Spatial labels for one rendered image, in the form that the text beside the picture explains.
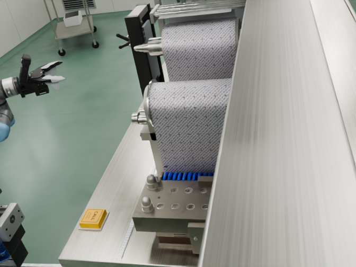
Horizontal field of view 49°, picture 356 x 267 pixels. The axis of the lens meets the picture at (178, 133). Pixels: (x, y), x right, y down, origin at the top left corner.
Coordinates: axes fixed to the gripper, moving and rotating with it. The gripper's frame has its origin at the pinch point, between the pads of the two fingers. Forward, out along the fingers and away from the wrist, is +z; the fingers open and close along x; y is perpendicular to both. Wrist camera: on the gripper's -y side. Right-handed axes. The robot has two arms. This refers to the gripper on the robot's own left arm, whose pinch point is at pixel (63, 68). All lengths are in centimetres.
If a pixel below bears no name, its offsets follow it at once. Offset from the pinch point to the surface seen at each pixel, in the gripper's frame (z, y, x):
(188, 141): 31, 0, 65
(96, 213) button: -2, 23, 60
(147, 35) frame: 33.3, -13.6, 17.5
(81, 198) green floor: -22, 132, -55
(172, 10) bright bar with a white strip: 41, -26, 31
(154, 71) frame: 33.3, 0.8, 19.5
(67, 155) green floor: -29, 141, -117
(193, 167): 31, 10, 66
